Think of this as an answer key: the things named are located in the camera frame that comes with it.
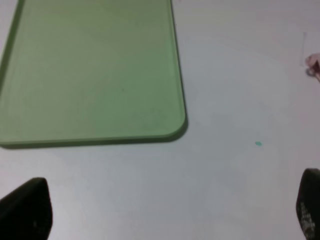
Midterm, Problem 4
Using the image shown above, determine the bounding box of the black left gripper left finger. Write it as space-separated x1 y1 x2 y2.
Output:
0 177 53 240

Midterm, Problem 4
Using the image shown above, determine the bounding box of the pink towel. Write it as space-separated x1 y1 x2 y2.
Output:
305 53 320 81

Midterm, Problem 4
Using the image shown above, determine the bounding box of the green plastic tray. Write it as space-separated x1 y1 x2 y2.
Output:
0 0 186 146

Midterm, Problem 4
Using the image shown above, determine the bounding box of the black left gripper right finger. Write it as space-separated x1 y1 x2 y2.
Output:
295 168 320 240

